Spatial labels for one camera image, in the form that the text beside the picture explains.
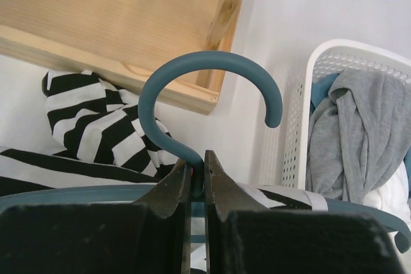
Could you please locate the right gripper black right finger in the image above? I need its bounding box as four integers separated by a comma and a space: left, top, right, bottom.
204, 150, 280, 273

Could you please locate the white perforated laundry basket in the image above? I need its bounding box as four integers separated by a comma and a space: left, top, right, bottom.
281, 39, 410, 189

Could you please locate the grey garment in basket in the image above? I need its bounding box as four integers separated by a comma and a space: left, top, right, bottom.
306, 70, 410, 203

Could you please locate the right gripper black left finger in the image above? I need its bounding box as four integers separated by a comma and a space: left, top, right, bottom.
134, 160, 191, 273

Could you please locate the white garment in basket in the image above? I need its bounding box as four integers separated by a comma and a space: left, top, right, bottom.
362, 162, 410, 224

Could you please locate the black white striped tank top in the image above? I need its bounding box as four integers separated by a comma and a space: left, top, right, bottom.
0, 69, 328, 274

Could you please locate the blue garment in basket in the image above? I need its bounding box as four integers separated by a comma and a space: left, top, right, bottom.
310, 73, 339, 109

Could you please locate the wooden clothes rack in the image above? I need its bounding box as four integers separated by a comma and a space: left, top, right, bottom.
0, 0, 259, 116

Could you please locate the grey-blue hanger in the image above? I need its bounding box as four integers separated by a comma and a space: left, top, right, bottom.
1, 51, 410, 253

